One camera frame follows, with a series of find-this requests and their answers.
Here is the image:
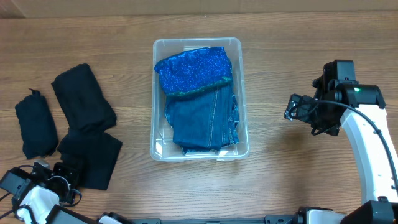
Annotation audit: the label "sparkly blue cloth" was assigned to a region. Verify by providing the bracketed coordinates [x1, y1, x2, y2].
[154, 47, 233, 97]

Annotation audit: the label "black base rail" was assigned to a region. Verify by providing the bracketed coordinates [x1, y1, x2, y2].
[93, 210, 299, 224]

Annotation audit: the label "square black cloth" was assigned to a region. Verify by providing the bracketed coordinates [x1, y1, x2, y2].
[58, 129, 123, 190]

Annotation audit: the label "small black folded cloth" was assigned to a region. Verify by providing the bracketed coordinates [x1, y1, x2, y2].
[15, 88, 58, 159]

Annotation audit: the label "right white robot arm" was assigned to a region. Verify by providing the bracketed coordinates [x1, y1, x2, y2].
[284, 60, 397, 223]

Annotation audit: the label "clear plastic storage bin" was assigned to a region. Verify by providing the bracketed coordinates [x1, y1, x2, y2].
[150, 37, 250, 162]

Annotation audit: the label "long black folded cloth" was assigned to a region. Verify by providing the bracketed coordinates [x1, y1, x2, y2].
[52, 63, 117, 133]

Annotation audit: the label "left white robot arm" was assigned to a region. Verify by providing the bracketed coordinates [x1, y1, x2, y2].
[1, 161, 130, 224]

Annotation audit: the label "blue denim jeans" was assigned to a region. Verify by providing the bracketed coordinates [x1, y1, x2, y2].
[165, 83, 239, 154]

